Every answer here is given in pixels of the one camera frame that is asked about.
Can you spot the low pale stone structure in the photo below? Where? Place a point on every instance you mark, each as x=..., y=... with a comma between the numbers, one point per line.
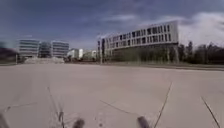
x=43, y=60

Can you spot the robot's own part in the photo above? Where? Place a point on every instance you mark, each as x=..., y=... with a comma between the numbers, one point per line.
x=143, y=122
x=78, y=123

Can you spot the grey concrete plaza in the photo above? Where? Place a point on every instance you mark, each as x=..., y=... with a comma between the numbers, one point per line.
x=110, y=83

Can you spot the row of trees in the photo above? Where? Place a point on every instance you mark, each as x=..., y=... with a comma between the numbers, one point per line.
x=203, y=53

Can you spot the glass office building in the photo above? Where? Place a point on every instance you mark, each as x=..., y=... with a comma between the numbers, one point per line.
x=60, y=49
x=28, y=48

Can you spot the dark office building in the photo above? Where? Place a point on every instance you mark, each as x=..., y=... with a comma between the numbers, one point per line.
x=45, y=50

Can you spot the long white building with windows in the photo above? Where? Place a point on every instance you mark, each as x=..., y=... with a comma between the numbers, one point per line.
x=143, y=40

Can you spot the small white building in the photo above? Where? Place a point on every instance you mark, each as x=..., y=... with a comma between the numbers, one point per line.
x=75, y=53

